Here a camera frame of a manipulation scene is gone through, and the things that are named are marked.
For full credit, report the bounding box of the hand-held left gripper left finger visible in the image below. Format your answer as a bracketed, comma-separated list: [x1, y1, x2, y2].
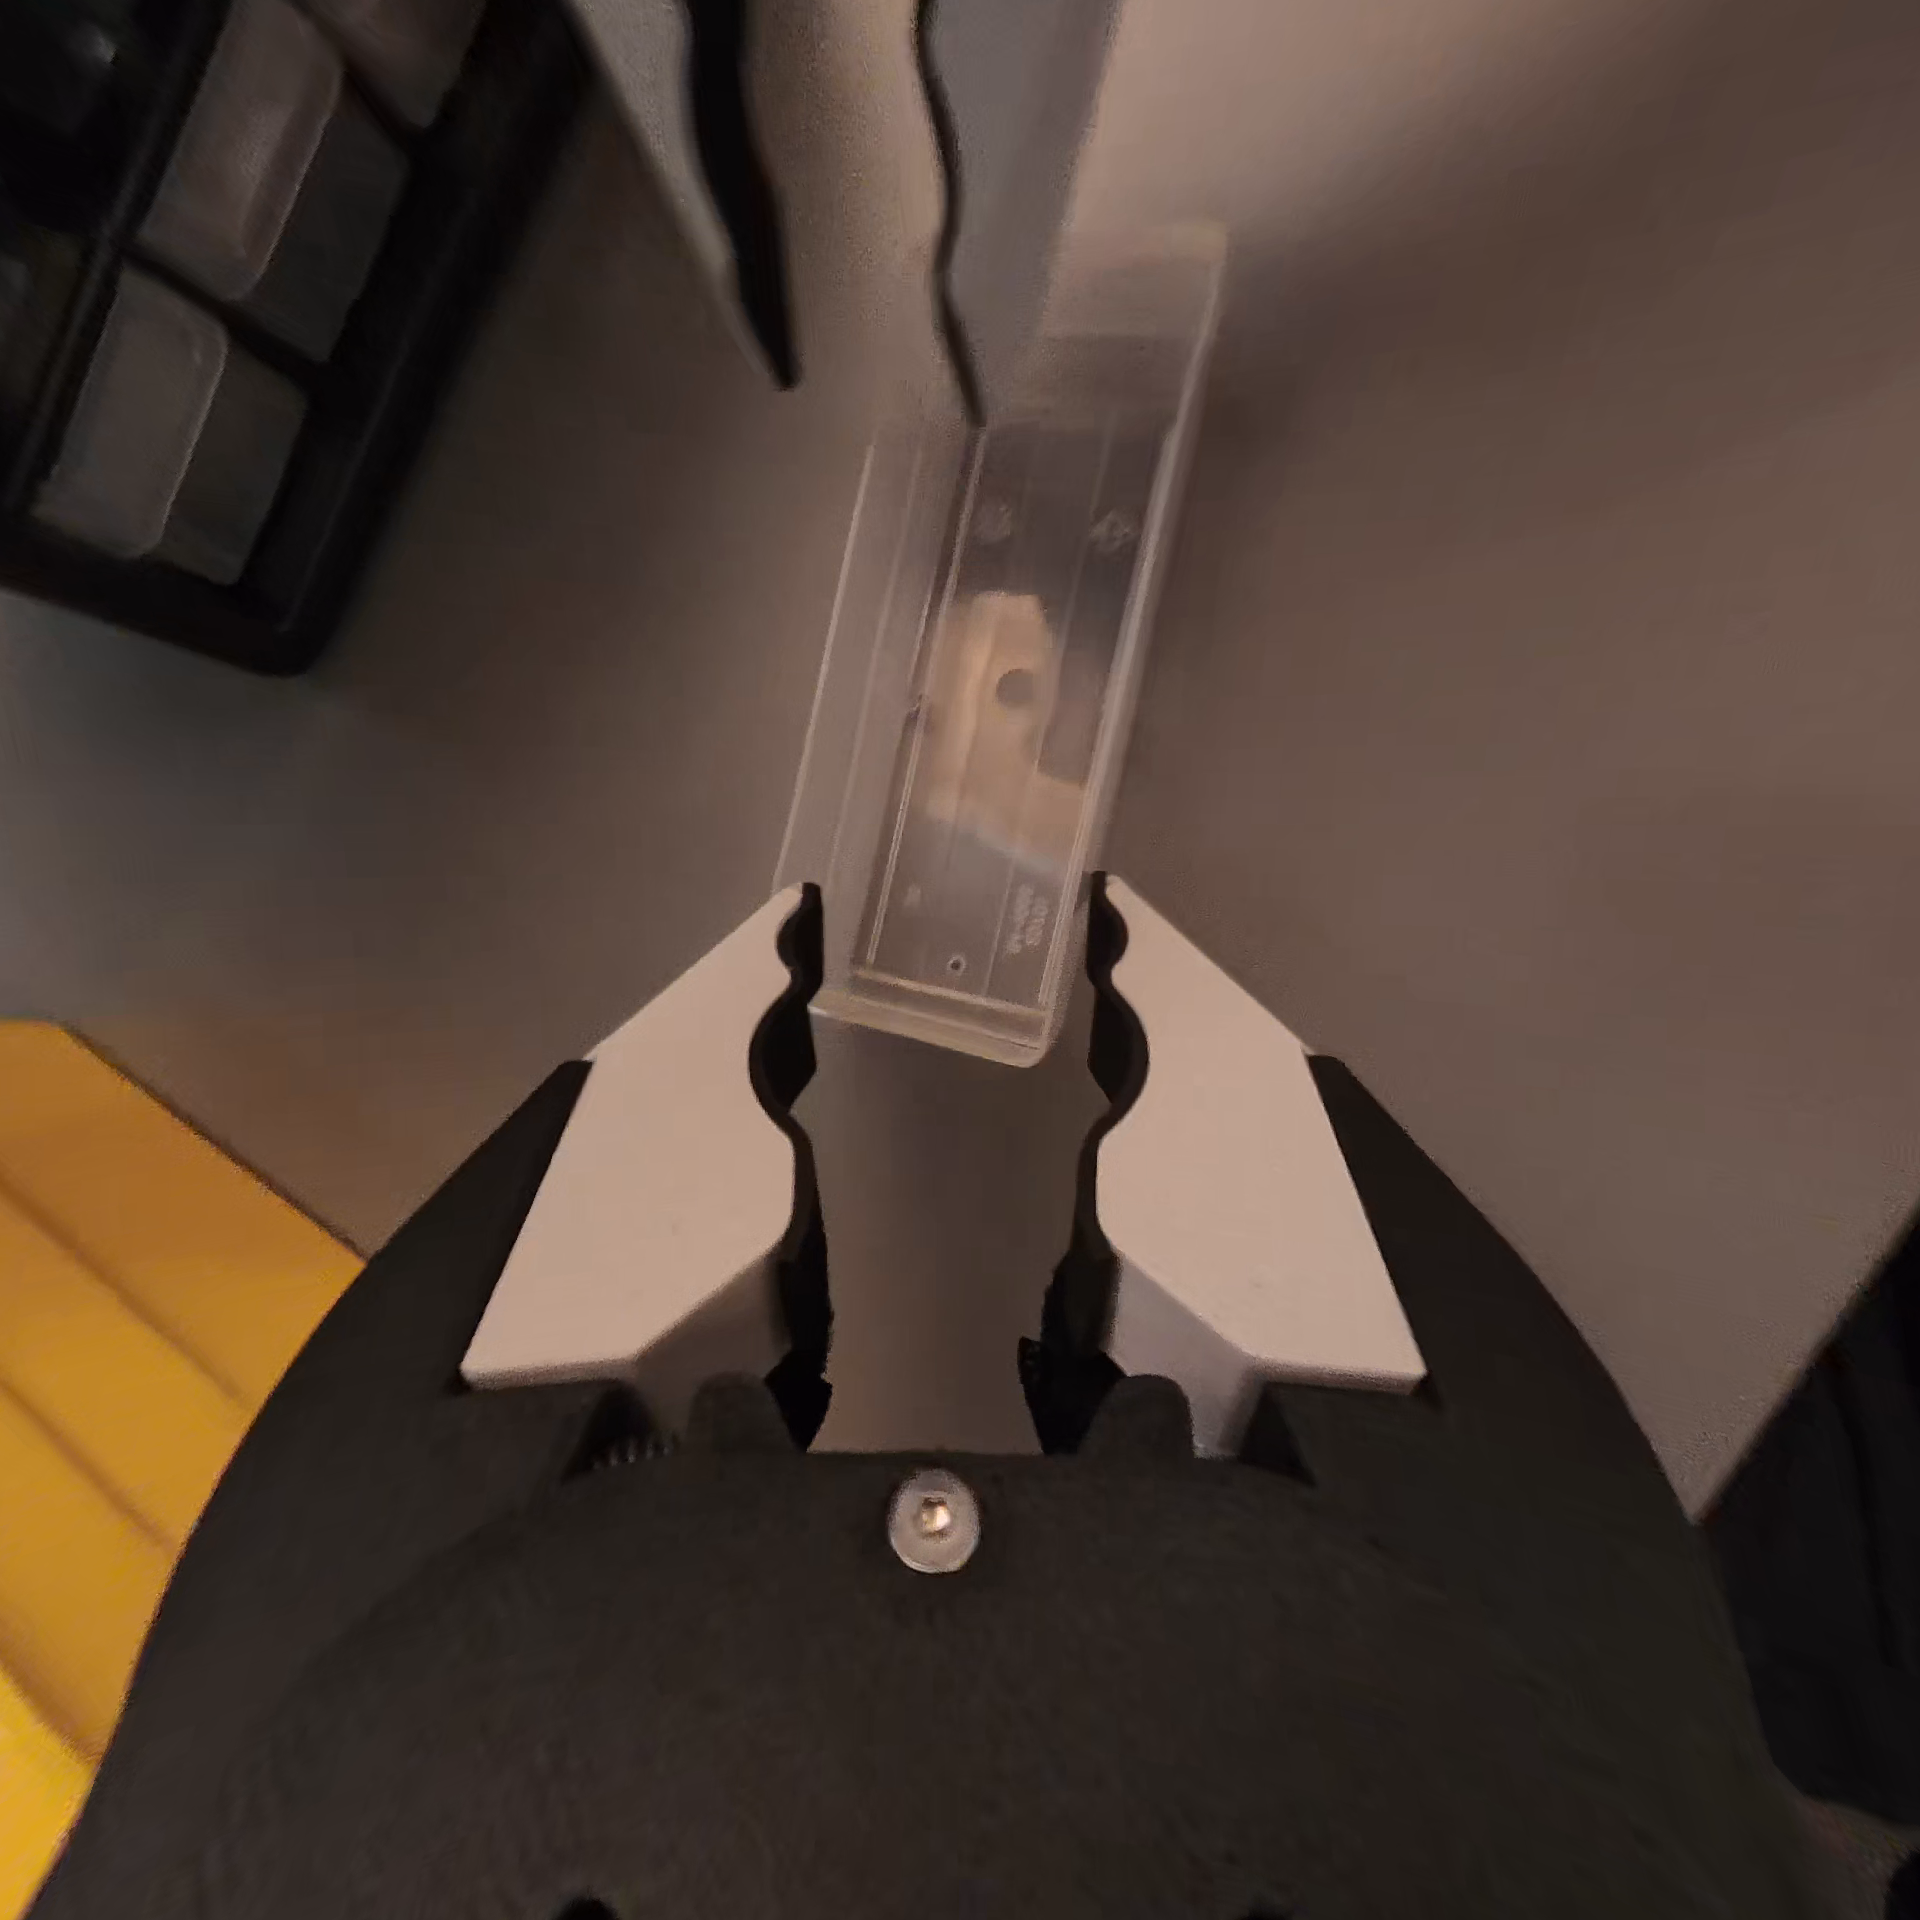
[461, 884, 830, 1396]

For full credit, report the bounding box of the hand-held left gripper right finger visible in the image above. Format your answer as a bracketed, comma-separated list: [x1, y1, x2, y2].
[1030, 871, 1426, 1460]

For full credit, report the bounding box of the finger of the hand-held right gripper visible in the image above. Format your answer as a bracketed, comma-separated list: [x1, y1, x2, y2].
[915, 0, 1127, 425]
[570, 0, 799, 392]

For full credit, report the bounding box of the black organizer tray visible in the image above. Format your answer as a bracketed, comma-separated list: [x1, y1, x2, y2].
[0, 0, 590, 677]

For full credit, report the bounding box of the clear plastic drawer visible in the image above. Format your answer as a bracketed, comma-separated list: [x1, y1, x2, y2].
[142, 0, 410, 358]
[773, 221, 1225, 1069]
[29, 266, 313, 584]

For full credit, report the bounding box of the yellow plastic bin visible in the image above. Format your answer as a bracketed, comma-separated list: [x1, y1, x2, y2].
[0, 1018, 370, 1920]

